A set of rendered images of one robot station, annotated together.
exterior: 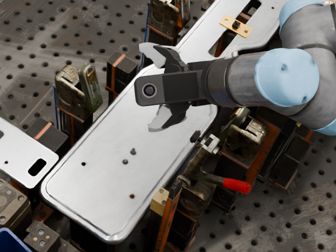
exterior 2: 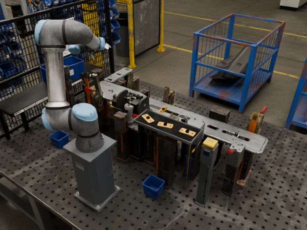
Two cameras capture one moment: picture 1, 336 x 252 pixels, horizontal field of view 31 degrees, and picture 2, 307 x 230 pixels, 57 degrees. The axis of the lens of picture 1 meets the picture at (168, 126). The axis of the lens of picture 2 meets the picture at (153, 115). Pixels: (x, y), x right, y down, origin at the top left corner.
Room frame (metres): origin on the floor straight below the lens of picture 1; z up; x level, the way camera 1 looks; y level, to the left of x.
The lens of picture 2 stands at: (1.30, -1.79, 2.09)
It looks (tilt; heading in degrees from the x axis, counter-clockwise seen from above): 34 degrees down; 100
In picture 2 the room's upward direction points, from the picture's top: straight up
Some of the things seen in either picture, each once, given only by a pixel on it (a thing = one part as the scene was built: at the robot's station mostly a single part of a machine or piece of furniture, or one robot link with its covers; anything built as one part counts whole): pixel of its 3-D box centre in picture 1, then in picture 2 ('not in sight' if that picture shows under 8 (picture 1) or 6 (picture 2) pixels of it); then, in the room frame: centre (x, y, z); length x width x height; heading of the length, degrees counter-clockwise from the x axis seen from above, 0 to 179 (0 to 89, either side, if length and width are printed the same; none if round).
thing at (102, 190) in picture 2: not in sight; (94, 170); (0.75, -0.68, 0.90); 0.21 x 0.21 x 0.40; 65
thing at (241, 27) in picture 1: (236, 25); (163, 108); (1.07, -0.12, 1.01); 0.08 x 0.04 x 0.01; 67
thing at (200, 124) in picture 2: not in sight; (193, 149); (1.31, -0.40, 0.90); 0.13 x 0.10 x 0.41; 67
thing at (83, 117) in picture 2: not in sight; (84, 118); (0.75, -0.68, 1.27); 0.13 x 0.12 x 0.14; 11
